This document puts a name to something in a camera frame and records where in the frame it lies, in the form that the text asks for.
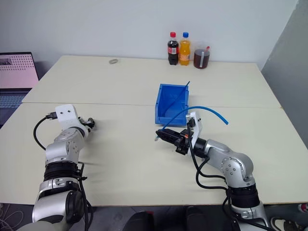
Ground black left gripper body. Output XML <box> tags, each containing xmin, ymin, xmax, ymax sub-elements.
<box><xmin>77</xmin><ymin>116</ymin><xmax>96</xmax><ymax>132</ymax></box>

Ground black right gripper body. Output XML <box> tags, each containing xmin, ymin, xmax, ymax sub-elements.
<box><xmin>175</xmin><ymin>129</ymin><xmax>193</xmax><ymax>156</ymax></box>

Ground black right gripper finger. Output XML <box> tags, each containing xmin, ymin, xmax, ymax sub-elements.
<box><xmin>156</xmin><ymin>134</ymin><xmax>180</xmax><ymax>146</ymax></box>
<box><xmin>155</xmin><ymin>129</ymin><xmax>181</xmax><ymax>139</ymax></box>

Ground light blue curved cable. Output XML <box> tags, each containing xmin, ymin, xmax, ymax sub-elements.
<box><xmin>161</xmin><ymin>105</ymin><xmax>230</xmax><ymax>132</ymax></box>

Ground blue plastic bin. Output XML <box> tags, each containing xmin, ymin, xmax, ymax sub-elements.
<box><xmin>153</xmin><ymin>83</ymin><xmax>191</xmax><ymax>127</ymax></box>

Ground dark rounded shape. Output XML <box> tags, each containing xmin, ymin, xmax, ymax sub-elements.
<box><xmin>184</xmin><ymin>205</ymin><xmax>208</xmax><ymax>231</ymax></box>

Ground clear jug with brown liquid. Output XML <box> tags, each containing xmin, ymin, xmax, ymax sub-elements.
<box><xmin>193</xmin><ymin>40</ymin><xmax>211</xmax><ymax>70</ymax></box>

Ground cola bottle red cap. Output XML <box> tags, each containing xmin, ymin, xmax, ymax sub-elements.
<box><xmin>167</xmin><ymin>31</ymin><xmax>180</xmax><ymax>66</ymax></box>

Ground orange soda bottle blue cap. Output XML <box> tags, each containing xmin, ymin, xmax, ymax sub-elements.
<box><xmin>179</xmin><ymin>32</ymin><xmax>192</xmax><ymax>67</ymax></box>

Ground open laptop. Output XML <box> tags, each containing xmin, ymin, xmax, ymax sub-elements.
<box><xmin>0</xmin><ymin>51</ymin><xmax>39</xmax><ymax>128</ymax></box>

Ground white sneaker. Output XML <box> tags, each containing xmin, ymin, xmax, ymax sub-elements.
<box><xmin>270</xmin><ymin>216</ymin><xmax>302</xmax><ymax>231</ymax></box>

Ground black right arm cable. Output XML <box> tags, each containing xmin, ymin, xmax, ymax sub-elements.
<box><xmin>186</xmin><ymin>119</ymin><xmax>241</xmax><ymax>218</ymax></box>

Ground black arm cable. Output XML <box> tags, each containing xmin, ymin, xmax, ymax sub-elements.
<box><xmin>33</xmin><ymin>111</ymin><xmax>94</xmax><ymax>231</ymax></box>
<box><xmin>186</xmin><ymin>119</ymin><xmax>241</xmax><ymax>218</ymax></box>

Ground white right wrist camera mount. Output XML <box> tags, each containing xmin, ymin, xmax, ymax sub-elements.
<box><xmin>186</xmin><ymin>111</ymin><xmax>202</xmax><ymax>145</ymax></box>

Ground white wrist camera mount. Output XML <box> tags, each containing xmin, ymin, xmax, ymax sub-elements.
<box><xmin>186</xmin><ymin>111</ymin><xmax>202</xmax><ymax>145</ymax></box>
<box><xmin>54</xmin><ymin>104</ymin><xmax>82</xmax><ymax>128</ymax></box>

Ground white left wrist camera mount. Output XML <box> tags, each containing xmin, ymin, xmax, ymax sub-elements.
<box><xmin>54</xmin><ymin>104</ymin><xmax>82</xmax><ymax>128</ymax></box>

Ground dark blue straight cable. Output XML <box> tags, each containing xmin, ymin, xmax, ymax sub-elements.
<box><xmin>165</xmin><ymin>80</ymin><xmax>191</xmax><ymax>114</ymax></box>

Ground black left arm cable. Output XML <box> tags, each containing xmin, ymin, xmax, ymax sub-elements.
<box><xmin>33</xmin><ymin>111</ymin><xmax>94</xmax><ymax>231</ymax></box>

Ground white floor cables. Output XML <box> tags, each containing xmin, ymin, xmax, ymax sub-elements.
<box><xmin>0</xmin><ymin>204</ymin><xmax>25</xmax><ymax>231</ymax></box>

